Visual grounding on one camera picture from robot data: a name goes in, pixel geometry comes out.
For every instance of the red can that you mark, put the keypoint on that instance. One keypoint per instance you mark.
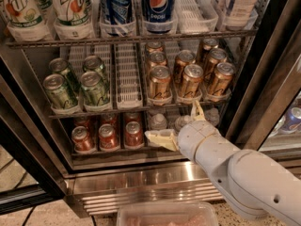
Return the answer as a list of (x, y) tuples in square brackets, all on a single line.
[(82, 140), (133, 134), (84, 121), (110, 118), (108, 140), (132, 116)]

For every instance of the green can front right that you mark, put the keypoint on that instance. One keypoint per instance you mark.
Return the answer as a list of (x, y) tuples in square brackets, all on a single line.
[(94, 89)]

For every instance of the green can back left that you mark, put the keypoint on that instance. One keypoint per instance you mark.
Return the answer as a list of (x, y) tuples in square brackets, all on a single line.
[(63, 67)]

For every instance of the green can back right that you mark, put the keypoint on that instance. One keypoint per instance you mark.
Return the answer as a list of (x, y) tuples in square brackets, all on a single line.
[(95, 64)]

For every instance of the blue pepsi can right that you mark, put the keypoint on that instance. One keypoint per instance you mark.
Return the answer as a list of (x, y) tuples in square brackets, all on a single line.
[(158, 15)]

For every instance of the red can back right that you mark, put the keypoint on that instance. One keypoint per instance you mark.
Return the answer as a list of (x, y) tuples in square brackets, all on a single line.
[(132, 116)]

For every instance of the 7up bottle right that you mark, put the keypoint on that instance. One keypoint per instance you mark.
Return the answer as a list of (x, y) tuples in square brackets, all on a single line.
[(71, 12)]

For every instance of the clear plastic container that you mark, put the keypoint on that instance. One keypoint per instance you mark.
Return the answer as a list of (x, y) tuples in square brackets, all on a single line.
[(167, 214)]

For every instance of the blue can neighbouring fridge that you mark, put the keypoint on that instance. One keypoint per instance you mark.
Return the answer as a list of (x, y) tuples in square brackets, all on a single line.
[(292, 120)]

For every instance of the green can front left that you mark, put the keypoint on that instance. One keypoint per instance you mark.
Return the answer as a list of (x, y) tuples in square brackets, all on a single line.
[(59, 92)]

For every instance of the empty white shelf tray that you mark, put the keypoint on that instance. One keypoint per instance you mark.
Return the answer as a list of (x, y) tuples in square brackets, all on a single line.
[(128, 85)]

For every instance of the red can front left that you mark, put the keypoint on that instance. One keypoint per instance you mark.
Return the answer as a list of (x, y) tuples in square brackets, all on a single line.
[(82, 140)]

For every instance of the blue pepsi can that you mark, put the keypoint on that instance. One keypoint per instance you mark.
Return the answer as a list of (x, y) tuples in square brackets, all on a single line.
[(158, 15), (117, 14)]

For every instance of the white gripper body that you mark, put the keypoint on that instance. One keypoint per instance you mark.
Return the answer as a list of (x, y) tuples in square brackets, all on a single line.
[(195, 137)]

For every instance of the red can back left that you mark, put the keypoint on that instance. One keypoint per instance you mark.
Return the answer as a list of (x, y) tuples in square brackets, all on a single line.
[(84, 121)]

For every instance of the white bottle top right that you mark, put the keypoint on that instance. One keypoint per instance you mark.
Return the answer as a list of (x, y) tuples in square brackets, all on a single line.
[(238, 13)]

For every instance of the water bottle left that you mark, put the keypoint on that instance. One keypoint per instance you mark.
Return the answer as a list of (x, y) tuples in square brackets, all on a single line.
[(158, 122)]

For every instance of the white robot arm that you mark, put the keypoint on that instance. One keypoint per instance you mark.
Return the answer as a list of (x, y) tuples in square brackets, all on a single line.
[(252, 183)]

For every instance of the orange can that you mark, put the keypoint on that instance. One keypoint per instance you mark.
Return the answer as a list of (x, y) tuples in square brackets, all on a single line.
[(191, 78), (205, 46), (215, 56), (159, 82), (221, 78), (156, 58), (183, 58), (152, 46)]

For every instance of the red can back middle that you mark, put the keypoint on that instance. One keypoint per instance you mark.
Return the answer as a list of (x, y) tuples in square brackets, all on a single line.
[(110, 118)]

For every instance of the red can front right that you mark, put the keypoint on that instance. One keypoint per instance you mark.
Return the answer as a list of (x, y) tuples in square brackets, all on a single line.
[(133, 134)]

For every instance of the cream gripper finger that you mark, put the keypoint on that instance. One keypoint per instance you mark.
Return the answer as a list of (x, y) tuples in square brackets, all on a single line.
[(197, 112), (166, 138)]

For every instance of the green can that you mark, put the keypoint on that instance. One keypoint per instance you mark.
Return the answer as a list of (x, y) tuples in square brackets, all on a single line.
[(63, 67), (94, 89), (95, 64), (59, 92)]

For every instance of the blue pepsi can left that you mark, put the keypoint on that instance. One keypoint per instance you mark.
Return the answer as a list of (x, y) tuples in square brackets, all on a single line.
[(117, 14)]

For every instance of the red can front middle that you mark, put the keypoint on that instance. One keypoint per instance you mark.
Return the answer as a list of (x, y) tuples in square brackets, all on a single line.
[(108, 140)]

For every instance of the stainless steel fridge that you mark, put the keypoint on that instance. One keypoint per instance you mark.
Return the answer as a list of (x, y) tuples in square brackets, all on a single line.
[(265, 53)]

